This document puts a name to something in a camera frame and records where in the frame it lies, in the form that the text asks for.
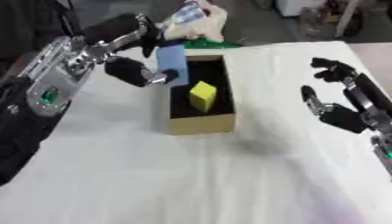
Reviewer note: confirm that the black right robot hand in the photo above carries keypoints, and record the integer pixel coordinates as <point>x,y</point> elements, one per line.
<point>346,116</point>

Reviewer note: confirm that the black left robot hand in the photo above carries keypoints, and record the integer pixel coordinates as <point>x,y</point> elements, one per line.
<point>125,70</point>

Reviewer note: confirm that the blue rectangular block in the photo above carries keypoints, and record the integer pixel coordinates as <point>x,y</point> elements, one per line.
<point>172,67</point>

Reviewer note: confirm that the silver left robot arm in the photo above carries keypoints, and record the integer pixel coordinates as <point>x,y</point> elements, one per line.
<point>35,105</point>

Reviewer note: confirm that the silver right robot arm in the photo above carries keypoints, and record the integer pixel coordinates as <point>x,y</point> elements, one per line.
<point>384,153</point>

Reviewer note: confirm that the tan cardboard box black inside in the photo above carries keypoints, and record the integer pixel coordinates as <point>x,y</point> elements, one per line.
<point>202,99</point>

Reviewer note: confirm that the yellow block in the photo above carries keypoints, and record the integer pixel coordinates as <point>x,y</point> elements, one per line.
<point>203,95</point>

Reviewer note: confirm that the white plastic bag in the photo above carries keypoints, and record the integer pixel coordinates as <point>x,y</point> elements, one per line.
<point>196,24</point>

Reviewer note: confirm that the green flat object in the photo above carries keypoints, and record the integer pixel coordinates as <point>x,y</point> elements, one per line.
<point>207,44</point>

